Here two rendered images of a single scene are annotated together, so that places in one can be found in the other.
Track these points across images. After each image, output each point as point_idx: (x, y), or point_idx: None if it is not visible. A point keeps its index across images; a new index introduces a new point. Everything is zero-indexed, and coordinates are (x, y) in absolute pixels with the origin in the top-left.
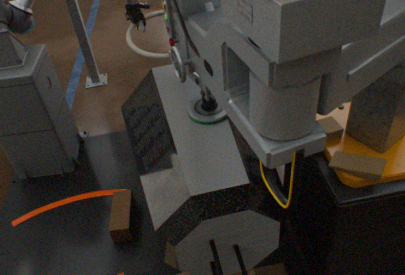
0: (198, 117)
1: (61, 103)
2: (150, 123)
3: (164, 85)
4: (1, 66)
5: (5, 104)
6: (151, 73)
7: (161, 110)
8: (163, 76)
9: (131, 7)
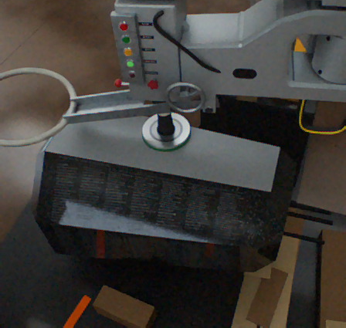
0: (177, 143)
1: None
2: (125, 191)
3: (89, 151)
4: None
5: None
6: (52, 154)
7: (128, 170)
8: (72, 146)
9: None
